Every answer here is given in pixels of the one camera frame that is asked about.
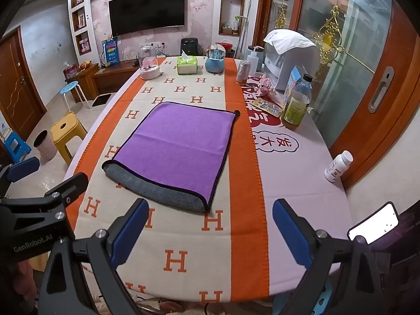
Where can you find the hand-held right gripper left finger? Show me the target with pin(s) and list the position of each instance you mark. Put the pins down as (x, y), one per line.
(131, 233)

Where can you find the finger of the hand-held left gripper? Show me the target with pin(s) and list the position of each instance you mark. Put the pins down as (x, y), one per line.
(70, 187)
(23, 169)

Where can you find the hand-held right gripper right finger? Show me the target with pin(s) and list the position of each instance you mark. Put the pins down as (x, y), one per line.
(292, 236)

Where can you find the purple towel with grey back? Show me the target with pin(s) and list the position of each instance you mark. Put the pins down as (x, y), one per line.
(170, 144)

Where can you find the blue step stool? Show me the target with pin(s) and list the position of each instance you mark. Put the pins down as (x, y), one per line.
(16, 146)

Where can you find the pink waste bin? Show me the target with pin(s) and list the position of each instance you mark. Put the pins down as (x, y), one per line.
(46, 146)

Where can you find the orange and cream printed blanket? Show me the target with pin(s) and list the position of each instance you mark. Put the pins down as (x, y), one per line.
(183, 252)

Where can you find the yellow plastic stool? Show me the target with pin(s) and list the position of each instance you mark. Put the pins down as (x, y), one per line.
(67, 129)

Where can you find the white tablecloth with red print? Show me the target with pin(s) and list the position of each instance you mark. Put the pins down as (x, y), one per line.
(295, 177)

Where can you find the white pill bottle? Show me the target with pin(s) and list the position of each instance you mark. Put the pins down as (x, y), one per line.
(337, 169)

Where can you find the smartphone with lit screen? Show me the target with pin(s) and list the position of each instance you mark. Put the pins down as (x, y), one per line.
(374, 224)

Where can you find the brown wooden door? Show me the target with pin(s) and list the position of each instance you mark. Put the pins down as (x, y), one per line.
(16, 82)

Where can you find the black floor scale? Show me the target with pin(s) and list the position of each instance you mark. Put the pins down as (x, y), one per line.
(102, 100)

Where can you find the blue round stool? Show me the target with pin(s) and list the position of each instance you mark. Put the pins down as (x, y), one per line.
(69, 87)

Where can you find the red tissue pack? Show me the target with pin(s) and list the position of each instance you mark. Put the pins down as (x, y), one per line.
(71, 71)

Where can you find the wooden television cabinet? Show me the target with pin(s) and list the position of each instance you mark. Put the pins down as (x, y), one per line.
(108, 77)

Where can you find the bottle of yellow liquid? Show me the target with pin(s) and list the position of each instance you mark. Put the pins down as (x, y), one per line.
(295, 108)

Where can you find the blister pack of pills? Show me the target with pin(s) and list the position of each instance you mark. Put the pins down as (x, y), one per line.
(268, 106)

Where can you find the blue printed bag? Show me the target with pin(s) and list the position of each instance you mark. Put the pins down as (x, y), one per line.
(110, 52)

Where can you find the glass dome with pink flower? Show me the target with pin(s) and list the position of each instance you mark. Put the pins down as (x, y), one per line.
(150, 65)

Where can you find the pink plush toy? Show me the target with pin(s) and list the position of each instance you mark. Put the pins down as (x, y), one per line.
(265, 86)

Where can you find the blue carton box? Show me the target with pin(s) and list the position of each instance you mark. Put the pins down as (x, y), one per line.
(292, 82)

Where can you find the white countertop appliance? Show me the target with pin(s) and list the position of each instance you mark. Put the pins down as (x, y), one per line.
(295, 72)

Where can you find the green tissue box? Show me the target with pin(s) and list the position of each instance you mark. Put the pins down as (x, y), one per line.
(187, 66)

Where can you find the metal drink can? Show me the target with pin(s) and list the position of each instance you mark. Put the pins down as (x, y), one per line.
(242, 73)

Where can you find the clear squeeze bottle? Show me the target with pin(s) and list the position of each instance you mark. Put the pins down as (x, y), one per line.
(254, 60)

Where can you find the black heater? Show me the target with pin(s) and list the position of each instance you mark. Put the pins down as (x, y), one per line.
(189, 46)

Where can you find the blue snow globe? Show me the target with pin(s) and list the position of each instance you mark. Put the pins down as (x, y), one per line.
(215, 63)

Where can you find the white cloth cover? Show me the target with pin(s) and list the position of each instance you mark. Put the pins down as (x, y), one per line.
(288, 41)

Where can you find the red bucket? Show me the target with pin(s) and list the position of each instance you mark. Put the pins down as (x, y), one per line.
(228, 48)

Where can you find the large gold door ornament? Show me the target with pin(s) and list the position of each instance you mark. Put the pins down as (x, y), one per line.
(329, 32)

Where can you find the small gold door ornament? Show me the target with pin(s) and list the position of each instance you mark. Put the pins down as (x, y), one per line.
(281, 19)

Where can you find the black wall television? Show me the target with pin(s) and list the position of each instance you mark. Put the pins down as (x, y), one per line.
(147, 10)

